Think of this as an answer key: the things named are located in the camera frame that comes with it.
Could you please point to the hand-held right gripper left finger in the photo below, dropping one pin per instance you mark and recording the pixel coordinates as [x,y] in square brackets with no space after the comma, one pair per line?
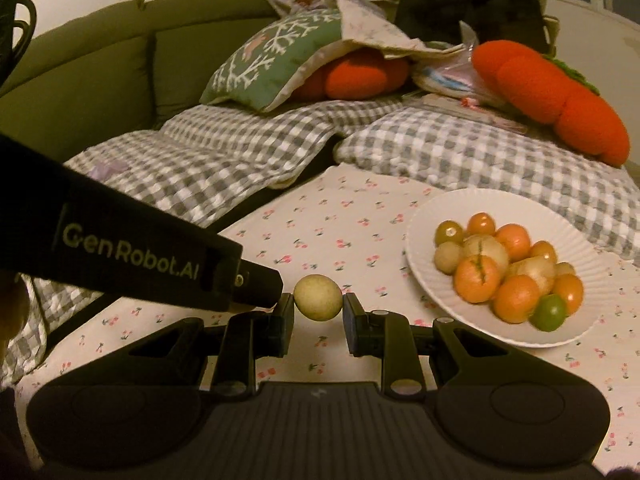
[287,322]

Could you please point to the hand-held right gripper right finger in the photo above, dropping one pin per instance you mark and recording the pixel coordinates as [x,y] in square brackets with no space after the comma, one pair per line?
[351,325]

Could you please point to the right grey checkered pillow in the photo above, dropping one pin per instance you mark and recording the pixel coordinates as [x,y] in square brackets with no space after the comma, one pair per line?
[450,150]

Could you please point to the small orange pumpkin cushion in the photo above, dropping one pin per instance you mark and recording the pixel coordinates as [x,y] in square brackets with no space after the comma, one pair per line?
[360,75]

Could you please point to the large orange plush cushion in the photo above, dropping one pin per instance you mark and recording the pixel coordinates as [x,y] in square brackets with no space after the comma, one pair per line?
[540,85]

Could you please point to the orange tangerine with stem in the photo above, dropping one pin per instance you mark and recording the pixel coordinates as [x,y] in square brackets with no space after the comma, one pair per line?
[475,285]

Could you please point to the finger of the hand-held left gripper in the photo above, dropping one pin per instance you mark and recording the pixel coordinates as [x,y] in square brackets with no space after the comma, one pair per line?
[260,285]

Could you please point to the left grey checkered pillow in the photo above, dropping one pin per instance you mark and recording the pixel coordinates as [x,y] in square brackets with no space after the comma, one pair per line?
[225,150]

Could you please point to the bright green tomato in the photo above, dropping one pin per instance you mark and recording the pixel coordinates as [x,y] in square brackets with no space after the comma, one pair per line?
[549,313]

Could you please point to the white ribbed plate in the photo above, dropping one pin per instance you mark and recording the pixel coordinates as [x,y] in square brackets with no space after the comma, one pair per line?
[500,205]

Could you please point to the beige floral cloth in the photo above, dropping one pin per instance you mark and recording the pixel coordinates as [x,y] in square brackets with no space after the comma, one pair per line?
[370,25]

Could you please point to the green sofa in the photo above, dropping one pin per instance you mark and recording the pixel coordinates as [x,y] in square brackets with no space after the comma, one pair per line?
[100,60]

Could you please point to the grey checkered pillow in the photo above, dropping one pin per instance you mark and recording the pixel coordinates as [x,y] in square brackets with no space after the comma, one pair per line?
[225,150]
[450,150]

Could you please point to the round pale yellow pear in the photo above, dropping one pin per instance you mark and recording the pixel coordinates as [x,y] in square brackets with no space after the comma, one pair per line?
[495,252]
[537,270]

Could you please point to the clear plastic bag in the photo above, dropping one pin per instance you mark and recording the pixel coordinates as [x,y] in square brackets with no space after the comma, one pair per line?
[450,75]

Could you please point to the cherry print tablecloth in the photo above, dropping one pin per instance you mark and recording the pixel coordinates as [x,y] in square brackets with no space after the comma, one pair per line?
[350,220]

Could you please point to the olive green tomato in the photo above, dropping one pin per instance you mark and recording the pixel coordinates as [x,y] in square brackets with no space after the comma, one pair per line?
[448,232]

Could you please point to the person's left hand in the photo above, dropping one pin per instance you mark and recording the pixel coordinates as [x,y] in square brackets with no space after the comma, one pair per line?
[11,307]

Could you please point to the green pillow with branch print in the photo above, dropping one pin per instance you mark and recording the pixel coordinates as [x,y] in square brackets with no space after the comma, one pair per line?
[270,55]

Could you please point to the black bag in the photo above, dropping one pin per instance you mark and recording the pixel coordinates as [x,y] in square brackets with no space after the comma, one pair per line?
[475,5]

